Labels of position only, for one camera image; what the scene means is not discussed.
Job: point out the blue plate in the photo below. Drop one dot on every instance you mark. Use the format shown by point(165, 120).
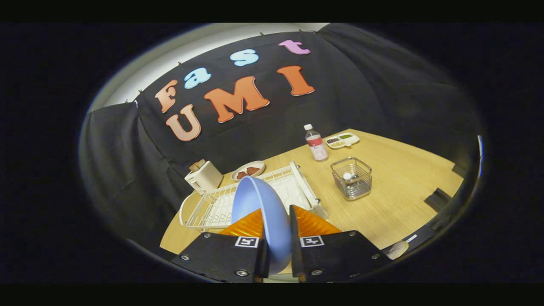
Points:
point(263, 204)

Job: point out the white toaster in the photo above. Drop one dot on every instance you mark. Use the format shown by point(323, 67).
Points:
point(206, 180)

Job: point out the toast slices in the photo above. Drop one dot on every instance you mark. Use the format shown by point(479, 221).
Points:
point(197, 165)

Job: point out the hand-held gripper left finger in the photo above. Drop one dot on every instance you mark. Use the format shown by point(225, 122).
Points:
point(221, 259)

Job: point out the small white plate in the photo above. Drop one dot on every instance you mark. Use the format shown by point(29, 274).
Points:
point(260, 165)

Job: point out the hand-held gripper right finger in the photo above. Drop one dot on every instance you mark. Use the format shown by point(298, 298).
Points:
point(295, 242)

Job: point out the white divided dish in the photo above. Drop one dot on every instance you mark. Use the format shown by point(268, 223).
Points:
point(342, 142)

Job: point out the clear bottle with red label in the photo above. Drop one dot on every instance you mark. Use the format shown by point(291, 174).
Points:
point(317, 148)

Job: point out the red food pieces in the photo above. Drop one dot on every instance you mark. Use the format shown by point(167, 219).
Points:
point(248, 172)

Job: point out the black backdrop cloth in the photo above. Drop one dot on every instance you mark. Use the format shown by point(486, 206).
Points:
point(361, 85)

